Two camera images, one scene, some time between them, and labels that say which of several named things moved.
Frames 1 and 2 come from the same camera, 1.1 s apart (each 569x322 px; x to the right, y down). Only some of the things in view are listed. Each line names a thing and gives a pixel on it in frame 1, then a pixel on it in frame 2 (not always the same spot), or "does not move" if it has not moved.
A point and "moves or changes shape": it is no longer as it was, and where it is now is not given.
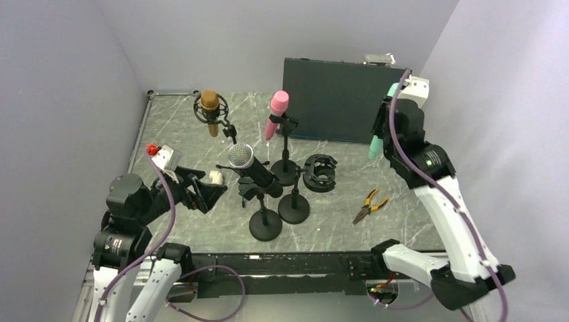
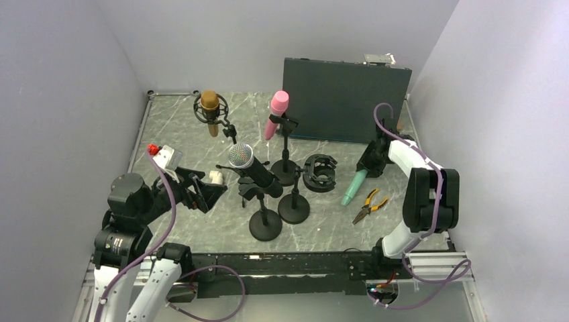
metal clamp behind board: x=388 y=59 does not move
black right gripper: x=378 y=126 to x=374 y=171
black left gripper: x=205 y=194 does not move
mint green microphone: x=377 y=141 moves or changes shape
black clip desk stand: x=266 y=224 does not move
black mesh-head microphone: x=241 y=155 does not move
